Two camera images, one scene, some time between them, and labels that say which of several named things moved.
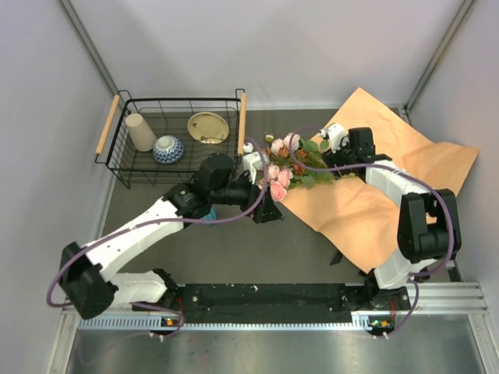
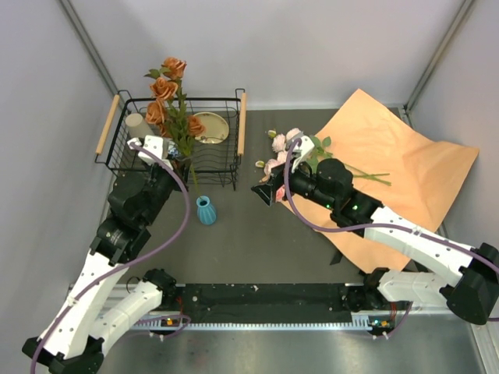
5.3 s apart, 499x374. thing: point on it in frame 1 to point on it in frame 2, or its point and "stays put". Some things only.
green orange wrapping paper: (359, 217) stays put
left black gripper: (267, 211) to (165, 169)
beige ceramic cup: (143, 137) stays put
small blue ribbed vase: (212, 216) stays put
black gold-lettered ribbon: (337, 258) stays put
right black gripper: (332, 159) to (267, 189)
